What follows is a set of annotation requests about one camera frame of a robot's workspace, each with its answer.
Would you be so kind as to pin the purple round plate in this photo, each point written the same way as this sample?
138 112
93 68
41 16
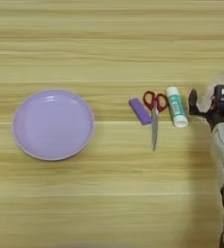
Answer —
53 125

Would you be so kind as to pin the white green glue stick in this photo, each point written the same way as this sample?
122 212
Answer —
176 108

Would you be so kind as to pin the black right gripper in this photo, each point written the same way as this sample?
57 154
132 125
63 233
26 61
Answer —
220 113

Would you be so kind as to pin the purple rectangular block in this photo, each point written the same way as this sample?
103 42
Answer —
140 111

